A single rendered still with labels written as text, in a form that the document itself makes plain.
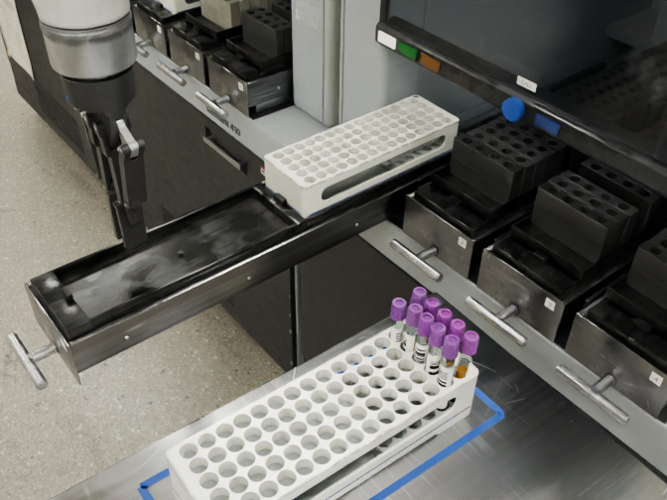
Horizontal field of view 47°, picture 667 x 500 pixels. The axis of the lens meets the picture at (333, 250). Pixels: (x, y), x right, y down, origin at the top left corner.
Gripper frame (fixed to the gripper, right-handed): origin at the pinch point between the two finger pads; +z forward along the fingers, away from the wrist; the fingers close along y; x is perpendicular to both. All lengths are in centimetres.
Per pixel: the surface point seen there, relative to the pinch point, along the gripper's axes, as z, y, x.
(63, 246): 88, 111, -19
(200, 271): 6.7, -7.4, -5.3
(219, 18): 4, 52, -45
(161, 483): 6.2, -31.7, 13.6
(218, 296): 11.1, -8.4, -6.8
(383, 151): 1.6, -6.2, -36.6
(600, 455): 6, -56, -22
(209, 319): 88, 58, -38
